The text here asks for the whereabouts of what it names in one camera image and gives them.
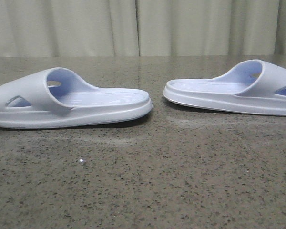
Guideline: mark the beige curtain backdrop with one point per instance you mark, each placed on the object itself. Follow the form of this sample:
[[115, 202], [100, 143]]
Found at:
[[45, 28]]

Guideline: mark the light blue slipper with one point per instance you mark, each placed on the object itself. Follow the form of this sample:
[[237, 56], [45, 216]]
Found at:
[[251, 87], [58, 97]]

